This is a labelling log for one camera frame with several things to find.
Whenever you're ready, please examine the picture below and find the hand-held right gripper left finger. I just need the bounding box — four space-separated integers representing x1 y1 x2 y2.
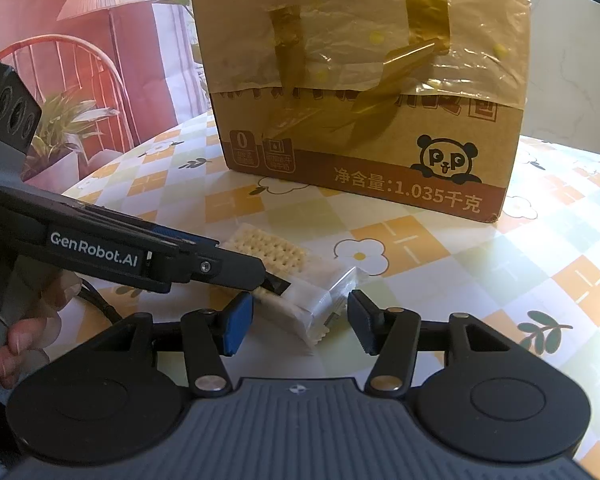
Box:
85 294 255 395

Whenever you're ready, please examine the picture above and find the cardboard box with plastic liner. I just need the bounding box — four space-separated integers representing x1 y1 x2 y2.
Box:
190 0 533 225

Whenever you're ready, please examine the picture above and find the clear white cracker packet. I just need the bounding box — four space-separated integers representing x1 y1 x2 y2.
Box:
220 224 371 356

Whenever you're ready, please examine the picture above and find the person's left hand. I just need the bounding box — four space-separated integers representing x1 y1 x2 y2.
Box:
0 267 81 390

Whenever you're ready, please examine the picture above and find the printed backdrop cloth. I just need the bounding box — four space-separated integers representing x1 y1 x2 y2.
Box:
0 0 216 196

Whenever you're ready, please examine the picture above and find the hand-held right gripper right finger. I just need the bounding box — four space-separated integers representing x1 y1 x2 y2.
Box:
347 290 523 393

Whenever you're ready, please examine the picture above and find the checkered floral tablecloth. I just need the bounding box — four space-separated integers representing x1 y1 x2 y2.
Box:
45 110 600 480

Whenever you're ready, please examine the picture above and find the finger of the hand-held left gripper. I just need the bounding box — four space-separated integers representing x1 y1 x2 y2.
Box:
150 247 293 297
87 210 221 251

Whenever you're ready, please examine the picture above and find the black cable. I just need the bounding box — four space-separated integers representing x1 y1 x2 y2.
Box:
77 282 126 323

